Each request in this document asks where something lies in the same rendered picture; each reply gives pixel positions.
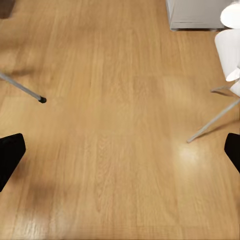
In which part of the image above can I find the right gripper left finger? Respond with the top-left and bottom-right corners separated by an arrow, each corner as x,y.
0,133 -> 26,193

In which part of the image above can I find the camera tripod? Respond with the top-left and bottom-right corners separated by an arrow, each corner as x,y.
0,72 -> 46,104

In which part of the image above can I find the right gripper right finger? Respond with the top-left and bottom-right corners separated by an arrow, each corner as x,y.
224,133 -> 240,172

